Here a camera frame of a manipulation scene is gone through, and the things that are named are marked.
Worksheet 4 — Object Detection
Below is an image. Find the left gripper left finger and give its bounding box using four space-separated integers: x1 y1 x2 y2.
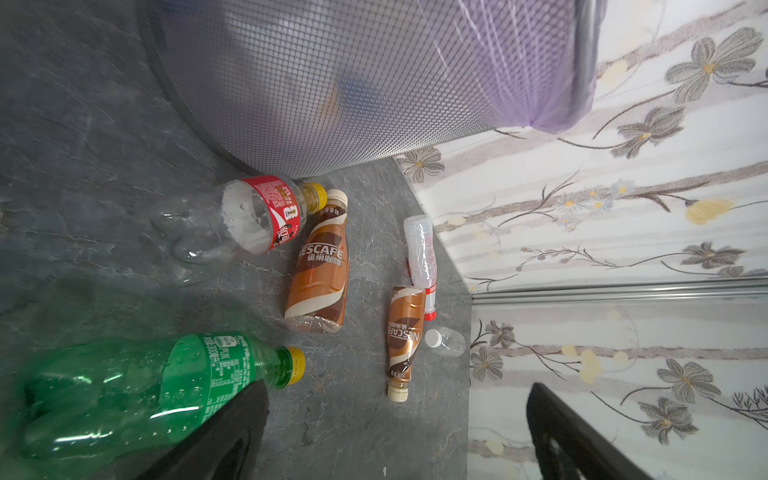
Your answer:
139 380 269 480

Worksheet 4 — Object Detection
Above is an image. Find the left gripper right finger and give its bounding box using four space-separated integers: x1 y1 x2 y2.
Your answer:
526 383 651 480

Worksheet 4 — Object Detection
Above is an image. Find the green soda bottle yellow cap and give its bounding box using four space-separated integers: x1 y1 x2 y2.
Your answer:
18 332 306 460

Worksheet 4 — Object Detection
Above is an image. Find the purple lined mesh trash bin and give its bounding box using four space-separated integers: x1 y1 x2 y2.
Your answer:
137 1 607 179

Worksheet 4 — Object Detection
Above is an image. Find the clear bottle white cap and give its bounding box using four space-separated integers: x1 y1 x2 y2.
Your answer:
423 327 467 358

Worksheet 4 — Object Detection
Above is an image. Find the brown Nescafe bottle left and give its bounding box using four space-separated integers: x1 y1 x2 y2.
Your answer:
284 189 349 334

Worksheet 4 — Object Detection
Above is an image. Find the brown nescafe bottle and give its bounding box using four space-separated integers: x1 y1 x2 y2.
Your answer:
284 189 349 334
386 287 426 403

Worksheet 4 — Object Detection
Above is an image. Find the brown Nescafe bottle right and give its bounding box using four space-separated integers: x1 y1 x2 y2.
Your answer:
386 287 426 403

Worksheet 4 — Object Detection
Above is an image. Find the red label cola bottle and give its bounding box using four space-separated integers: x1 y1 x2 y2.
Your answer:
149 175 328 286

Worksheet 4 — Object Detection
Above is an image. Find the white bottle red cap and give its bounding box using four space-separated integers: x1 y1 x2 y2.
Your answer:
403 215 438 321

